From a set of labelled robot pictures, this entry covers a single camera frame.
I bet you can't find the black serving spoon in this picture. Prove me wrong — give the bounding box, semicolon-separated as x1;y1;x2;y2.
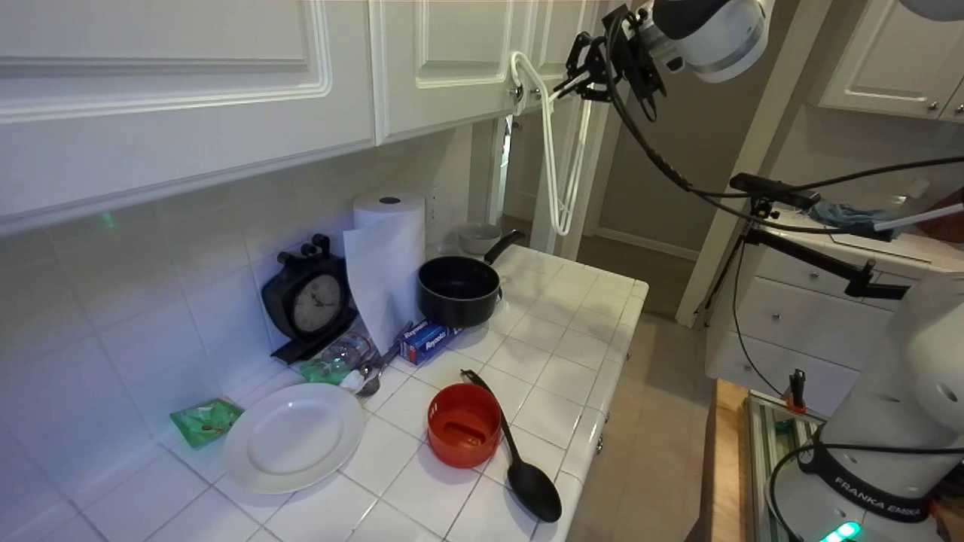
457;368;568;527

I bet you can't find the black saucepan with handle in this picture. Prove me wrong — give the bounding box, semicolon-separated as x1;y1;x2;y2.
413;224;528;330

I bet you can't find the white cabinet door with knob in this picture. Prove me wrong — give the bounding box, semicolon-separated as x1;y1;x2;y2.
520;0;608;113
372;0;530;144

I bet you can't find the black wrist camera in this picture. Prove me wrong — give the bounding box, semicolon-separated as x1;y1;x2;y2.
600;0;663;52

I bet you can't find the blue orange foil box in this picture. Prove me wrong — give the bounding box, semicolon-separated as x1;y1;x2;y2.
399;317;457;368

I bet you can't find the wide white cabinet door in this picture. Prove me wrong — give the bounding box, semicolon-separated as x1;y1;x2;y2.
0;0;380;240

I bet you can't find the white paper towel roll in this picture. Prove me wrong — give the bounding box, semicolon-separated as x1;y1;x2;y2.
342;189;431;354

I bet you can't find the white drawer cabinet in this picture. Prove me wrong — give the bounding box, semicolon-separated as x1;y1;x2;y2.
701;208;914;423

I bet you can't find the red measuring cup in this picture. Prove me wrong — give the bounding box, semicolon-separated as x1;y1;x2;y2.
425;378;507;471

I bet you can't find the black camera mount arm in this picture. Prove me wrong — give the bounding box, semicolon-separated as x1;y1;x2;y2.
725;168;914;305

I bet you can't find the black red clamp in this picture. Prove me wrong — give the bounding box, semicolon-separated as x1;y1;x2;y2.
787;368;813;416

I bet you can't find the green packet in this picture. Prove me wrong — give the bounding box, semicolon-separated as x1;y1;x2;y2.
166;393;247;451

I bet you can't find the white wall cabinet with knobs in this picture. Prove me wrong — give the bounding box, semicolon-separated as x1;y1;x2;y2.
817;0;964;128

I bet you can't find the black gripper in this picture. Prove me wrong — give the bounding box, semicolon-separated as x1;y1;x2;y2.
565;27;669;106

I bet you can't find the black alarm clock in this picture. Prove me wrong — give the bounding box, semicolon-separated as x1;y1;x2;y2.
258;230;363;368

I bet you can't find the white plate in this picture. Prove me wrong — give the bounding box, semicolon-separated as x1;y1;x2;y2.
219;378;372;496

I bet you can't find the clear plastic bag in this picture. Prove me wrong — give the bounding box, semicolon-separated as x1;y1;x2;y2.
295;334;392;392

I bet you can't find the white plastic clothes hanger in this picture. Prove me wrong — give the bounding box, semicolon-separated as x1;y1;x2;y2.
507;49;597;240

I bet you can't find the blue cloth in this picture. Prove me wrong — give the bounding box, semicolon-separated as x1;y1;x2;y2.
808;198;898;240

